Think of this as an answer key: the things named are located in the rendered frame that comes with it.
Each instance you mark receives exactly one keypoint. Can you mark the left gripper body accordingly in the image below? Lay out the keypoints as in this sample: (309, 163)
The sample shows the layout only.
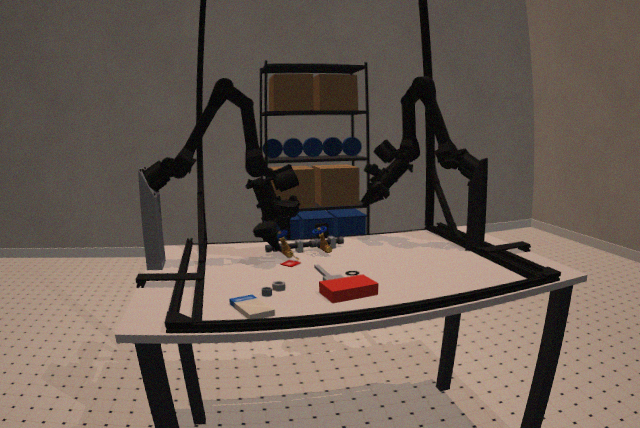
(388, 179)

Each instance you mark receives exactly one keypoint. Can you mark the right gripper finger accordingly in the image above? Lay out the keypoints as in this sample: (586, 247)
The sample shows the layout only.
(284, 224)
(273, 240)

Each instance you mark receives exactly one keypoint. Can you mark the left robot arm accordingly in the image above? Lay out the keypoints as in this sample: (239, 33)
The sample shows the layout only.
(424, 88)

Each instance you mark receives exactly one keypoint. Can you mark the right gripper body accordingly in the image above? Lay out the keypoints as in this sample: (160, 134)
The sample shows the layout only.
(267, 227)

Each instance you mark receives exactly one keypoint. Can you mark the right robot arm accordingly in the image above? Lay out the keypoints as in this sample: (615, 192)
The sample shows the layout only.
(285, 178)

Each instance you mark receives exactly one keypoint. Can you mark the red flat rectangular block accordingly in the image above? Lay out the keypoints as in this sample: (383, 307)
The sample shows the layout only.
(348, 288)

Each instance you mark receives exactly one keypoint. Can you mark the grey hex nut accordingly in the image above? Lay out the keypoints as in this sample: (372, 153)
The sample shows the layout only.
(278, 286)

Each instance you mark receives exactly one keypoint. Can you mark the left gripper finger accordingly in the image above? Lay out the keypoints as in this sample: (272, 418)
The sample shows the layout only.
(372, 197)
(367, 193)

